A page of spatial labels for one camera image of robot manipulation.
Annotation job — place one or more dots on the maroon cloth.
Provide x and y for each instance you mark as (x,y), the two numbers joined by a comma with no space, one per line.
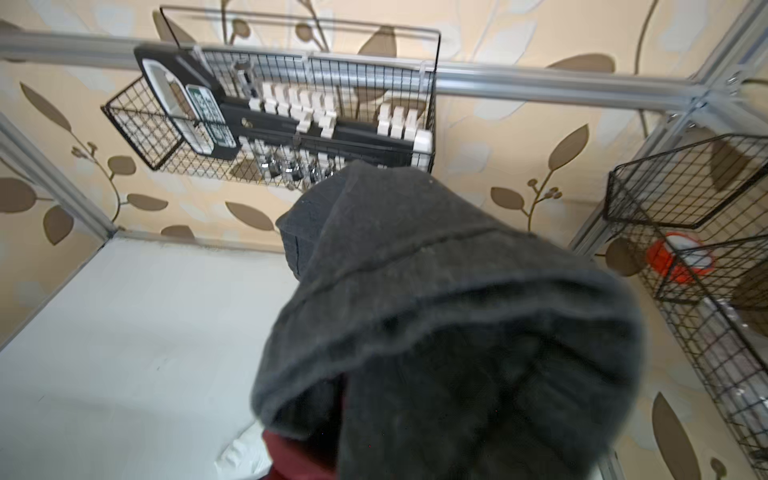
(312,459)

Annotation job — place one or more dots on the aluminium frame crossbar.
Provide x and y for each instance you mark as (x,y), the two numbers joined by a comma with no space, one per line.
(542,85)

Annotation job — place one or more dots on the black wire basket back wall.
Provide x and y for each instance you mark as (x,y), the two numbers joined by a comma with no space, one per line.
(223,28)

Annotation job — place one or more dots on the dark grey jeans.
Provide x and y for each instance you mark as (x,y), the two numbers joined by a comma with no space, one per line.
(436,342)

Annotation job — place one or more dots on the white shirt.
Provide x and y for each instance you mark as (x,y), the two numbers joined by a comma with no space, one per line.
(246,457)

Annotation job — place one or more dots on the black wire basket right wall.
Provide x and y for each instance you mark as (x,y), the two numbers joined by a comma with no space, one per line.
(720,322)

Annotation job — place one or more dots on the black white tool set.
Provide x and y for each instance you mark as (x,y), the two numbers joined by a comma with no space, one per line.
(292,117)

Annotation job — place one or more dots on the black wire basket wall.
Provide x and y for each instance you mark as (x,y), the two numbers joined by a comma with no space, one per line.
(720,322)
(223,28)

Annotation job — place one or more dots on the aluminium frame post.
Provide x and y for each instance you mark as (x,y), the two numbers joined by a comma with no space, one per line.
(703,171)

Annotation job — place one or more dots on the red capped plastic bottle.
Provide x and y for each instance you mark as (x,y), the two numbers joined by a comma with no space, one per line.
(678,257)

